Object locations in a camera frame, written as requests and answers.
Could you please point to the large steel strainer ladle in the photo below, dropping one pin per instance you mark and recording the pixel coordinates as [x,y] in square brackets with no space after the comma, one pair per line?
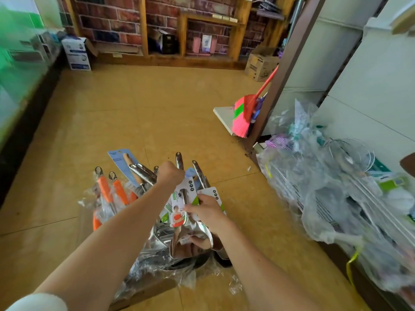
[353,152]

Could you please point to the person's right forearm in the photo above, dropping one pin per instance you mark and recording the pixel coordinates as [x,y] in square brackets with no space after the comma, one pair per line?
[272,281]

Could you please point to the pile of plastic wrapped utensils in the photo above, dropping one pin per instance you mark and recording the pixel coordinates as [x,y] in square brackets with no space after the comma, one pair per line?
[311,191]

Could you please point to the pink green broom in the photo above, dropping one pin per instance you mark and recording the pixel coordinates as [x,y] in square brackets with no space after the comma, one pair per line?
[285,61]
[241,119]

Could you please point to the blue card utensil packet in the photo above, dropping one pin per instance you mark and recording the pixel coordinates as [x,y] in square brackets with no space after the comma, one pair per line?
[120,158]

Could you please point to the white shirt sleeve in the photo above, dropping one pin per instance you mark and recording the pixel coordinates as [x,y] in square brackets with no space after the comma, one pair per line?
[36,302]

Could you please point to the person's left hand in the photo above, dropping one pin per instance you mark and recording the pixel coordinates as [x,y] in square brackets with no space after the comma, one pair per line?
[170,175]

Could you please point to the person's left forearm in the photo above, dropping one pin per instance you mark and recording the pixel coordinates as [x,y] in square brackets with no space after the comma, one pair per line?
[104,256]

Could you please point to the pile of packaged utensils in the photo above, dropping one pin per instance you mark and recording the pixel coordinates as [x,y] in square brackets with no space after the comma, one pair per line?
[104,188]

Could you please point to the person's right hand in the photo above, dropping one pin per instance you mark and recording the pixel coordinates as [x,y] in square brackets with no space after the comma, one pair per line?
[207,213]

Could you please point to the white flat board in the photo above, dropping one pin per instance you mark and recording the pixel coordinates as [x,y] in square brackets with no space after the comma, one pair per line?
[224,116]

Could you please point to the red plastic rod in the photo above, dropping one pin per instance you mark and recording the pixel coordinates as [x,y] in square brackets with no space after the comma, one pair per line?
[267,84]

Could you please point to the blue pole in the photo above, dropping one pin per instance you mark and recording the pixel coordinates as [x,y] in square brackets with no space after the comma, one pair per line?
[295,16]

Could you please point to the white blue printed box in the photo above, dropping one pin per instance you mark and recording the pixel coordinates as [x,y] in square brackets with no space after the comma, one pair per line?
[78,55]

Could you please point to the wooden bookshelf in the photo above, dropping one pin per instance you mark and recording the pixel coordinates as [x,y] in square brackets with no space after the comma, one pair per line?
[117,22]

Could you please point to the steel spatula with label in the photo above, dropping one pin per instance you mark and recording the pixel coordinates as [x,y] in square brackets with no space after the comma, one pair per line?
[177,220]

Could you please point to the small brown cardboard box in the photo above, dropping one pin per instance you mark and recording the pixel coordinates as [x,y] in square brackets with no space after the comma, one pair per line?
[259,64]

